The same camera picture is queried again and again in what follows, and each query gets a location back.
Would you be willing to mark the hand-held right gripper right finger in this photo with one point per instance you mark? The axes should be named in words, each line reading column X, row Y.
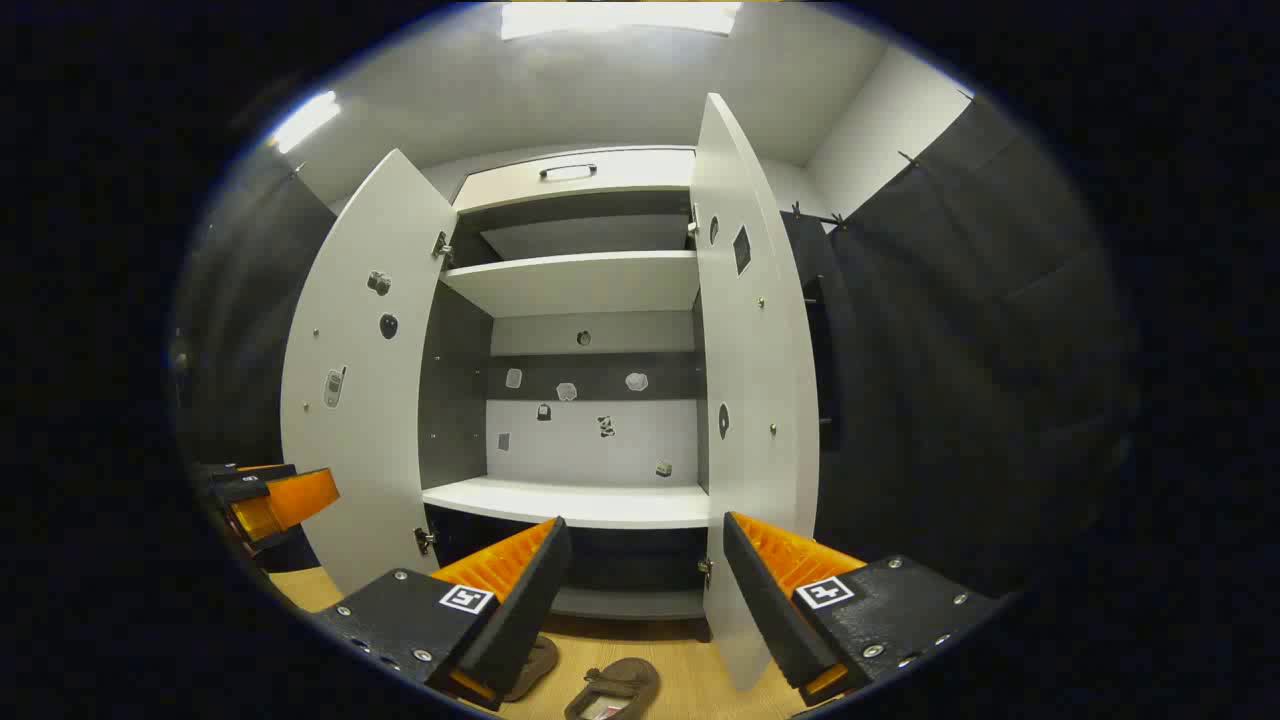
column 765, row 610

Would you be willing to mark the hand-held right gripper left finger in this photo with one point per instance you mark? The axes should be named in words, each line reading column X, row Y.
column 525, row 610

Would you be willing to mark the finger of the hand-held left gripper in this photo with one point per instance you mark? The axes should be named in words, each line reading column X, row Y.
column 250, row 472
column 300, row 495

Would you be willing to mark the brown fuzzy shoe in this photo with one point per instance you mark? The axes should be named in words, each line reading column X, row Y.
column 625, row 675
column 540, row 660

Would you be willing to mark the white shoe cabinet door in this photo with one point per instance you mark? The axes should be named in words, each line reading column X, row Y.
column 360, row 450
column 755, row 380

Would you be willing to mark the white cabinet shelf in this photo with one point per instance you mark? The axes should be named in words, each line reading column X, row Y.
column 570, row 500
column 570, row 282

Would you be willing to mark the black backdrop cloth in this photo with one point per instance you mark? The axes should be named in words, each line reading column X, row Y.
column 980, row 350

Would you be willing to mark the small ceiling light panel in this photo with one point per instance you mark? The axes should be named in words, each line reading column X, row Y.
column 305, row 120

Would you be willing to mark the large ceiling light panel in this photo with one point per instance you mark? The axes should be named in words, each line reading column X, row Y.
column 620, row 18

